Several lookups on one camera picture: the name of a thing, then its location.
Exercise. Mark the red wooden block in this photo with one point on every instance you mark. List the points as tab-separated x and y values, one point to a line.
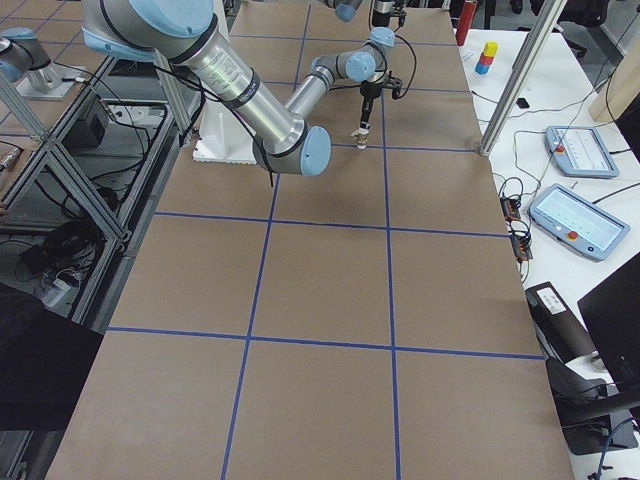
485	60

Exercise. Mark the teach pendant tablet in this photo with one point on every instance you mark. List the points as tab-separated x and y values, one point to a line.
580	152
578	223

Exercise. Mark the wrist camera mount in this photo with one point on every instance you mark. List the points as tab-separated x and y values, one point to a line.
394	84
399	11

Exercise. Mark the white PPR pipe fitting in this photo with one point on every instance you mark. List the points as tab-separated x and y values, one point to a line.
361	137

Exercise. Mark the aluminium frame post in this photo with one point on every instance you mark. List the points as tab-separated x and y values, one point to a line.
523	64

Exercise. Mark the far teach pendant tablet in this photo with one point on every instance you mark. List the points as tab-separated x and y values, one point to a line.
580	152

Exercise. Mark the yellow wooden block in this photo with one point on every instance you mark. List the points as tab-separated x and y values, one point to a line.
490	49

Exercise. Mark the red cylinder tube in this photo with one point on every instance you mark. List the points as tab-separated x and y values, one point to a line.
465	21

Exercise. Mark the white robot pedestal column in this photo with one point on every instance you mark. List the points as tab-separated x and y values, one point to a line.
222	138

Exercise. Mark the aluminium frame rack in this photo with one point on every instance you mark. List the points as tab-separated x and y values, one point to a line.
83	165

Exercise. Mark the black monitor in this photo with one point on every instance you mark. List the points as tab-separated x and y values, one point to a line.
611	315

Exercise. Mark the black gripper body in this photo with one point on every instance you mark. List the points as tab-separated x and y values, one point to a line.
369	92

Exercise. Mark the near teach pendant tablet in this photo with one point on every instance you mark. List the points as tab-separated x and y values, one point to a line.
578	223

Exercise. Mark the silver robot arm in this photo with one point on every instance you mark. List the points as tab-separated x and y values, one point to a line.
187	34
380	11

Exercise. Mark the blue wooden block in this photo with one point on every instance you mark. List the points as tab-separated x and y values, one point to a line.
482	69

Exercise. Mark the brown paper table mat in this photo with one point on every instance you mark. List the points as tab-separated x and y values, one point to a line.
366	323

